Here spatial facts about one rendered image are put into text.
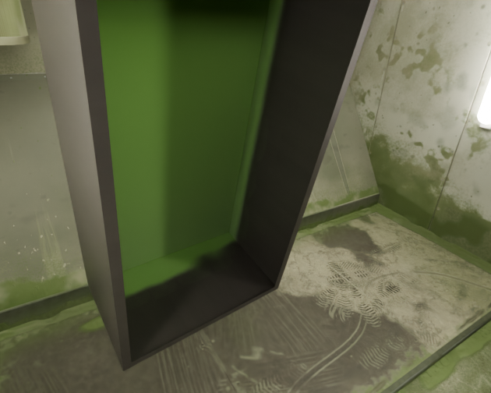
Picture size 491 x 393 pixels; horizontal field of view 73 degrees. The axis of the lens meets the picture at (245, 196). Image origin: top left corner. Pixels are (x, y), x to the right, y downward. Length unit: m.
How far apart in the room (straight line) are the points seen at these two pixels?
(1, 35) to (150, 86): 0.88
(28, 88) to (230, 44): 1.28
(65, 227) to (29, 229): 0.15
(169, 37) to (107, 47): 0.16
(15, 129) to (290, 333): 1.67
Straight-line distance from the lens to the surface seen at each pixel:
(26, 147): 1.98
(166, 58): 0.96
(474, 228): 2.61
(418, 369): 1.82
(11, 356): 1.90
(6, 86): 2.09
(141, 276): 1.32
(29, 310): 1.95
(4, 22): 1.74
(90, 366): 1.73
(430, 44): 2.63
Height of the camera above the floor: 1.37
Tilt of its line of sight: 28 degrees down
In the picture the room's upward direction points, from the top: 2 degrees clockwise
